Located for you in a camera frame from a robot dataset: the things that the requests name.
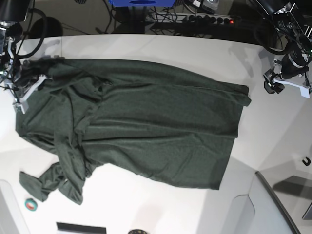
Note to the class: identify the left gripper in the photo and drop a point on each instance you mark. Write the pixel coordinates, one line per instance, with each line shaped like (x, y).
(292, 64)

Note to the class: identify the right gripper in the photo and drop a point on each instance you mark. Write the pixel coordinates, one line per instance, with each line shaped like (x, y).
(23, 78)

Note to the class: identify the dark green t-shirt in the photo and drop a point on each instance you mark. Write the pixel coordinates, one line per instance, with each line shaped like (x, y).
(161, 122)

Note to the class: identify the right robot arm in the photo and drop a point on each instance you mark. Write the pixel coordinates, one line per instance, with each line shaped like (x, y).
(12, 35)

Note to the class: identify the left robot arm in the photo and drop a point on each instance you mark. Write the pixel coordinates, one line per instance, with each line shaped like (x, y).
(287, 20)

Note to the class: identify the black U-shaped hook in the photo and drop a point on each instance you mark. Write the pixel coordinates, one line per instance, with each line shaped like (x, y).
(306, 161)

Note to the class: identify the blue plastic bin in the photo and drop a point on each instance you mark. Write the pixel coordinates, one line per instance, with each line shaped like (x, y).
(137, 3)

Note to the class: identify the grey power strip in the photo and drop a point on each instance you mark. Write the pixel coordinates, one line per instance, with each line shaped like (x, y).
(170, 17)

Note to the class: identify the green red tape roll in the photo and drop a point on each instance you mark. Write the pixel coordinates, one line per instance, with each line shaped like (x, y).
(31, 204)

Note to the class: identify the small black round object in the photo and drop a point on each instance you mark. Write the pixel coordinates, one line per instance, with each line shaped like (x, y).
(137, 231)

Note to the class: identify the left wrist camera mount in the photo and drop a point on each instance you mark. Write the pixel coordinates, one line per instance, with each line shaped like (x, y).
(305, 91)

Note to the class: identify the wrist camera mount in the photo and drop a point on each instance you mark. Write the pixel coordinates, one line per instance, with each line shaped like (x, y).
(21, 107)
(305, 91)

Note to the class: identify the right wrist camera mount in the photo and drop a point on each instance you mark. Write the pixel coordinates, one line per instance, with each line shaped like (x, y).
(21, 107)

